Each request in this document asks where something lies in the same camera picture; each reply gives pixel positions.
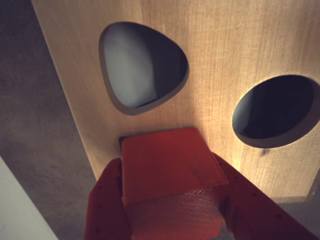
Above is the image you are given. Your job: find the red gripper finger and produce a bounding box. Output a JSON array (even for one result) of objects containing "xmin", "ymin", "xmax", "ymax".
[
  {"xmin": 83, "ymin": 157, "xmax": 133, "ymax": 240},
  {"xmin": 211, "ymin": 151, "xmax": 320, "ymax": 240}
]

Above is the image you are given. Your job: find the wooden shape sorter box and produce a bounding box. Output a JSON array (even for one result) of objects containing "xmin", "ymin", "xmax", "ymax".
[{"xmin": 31, "ymin": 0, "xmax": 320, "ymax": 202}]

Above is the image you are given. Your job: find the red cube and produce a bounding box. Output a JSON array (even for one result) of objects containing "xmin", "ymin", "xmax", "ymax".
[{"xmin": 120, "ymin": 126, "xmax": 230, "ymax": 240}]

